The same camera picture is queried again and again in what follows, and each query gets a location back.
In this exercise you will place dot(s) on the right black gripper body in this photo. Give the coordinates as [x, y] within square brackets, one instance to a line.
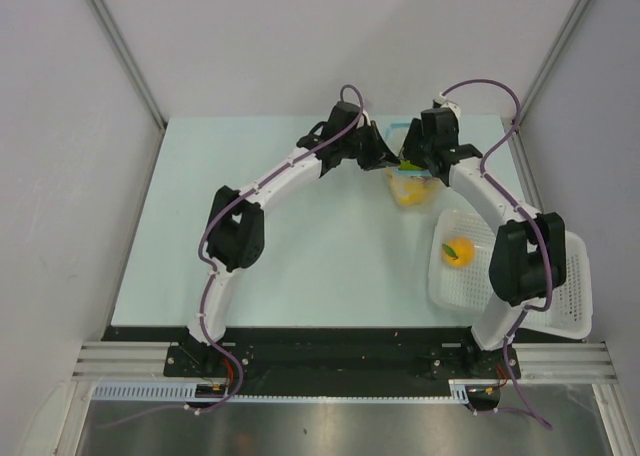
[416, 148]

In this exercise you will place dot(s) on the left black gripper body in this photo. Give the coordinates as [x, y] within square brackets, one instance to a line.
[364, 148]

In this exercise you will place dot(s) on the green fake apple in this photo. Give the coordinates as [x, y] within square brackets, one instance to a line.
[407, 166]

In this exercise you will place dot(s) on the clear zip top bag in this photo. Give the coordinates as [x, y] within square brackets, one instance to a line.
[394, 136]

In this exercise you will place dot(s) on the orange fake fruit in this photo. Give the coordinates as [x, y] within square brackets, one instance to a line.
[458, 252]

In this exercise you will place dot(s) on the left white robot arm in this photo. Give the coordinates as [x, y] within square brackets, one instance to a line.
[234, 237]

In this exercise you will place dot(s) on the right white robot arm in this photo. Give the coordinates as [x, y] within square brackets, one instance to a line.
[529, 254]

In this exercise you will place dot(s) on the yellow fake banana bunch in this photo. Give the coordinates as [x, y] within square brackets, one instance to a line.
[413, 192]

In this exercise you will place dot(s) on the white perforated plastic basket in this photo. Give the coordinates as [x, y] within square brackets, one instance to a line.
[467, 289]

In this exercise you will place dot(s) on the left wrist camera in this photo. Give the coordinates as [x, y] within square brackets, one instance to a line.
[367, 115]

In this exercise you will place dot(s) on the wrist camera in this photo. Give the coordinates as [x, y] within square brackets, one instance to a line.
[367, 115]
[441, 101]

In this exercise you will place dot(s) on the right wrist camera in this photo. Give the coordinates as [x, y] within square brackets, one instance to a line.
[441, 101]

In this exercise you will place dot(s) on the right aluminium corner post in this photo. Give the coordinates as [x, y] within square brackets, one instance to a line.
[562, 39]

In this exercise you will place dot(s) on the aluminium corner post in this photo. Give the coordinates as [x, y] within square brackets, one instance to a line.
[562, 39]
[121, 49]

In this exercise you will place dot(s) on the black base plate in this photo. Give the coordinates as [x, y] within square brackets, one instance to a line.
[435, 353]

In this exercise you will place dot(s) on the aluminium frame rail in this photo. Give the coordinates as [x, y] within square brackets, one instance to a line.
[540, 363]

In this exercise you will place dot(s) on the left aluminium corner post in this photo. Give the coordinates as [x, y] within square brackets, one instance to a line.
[121, 49]

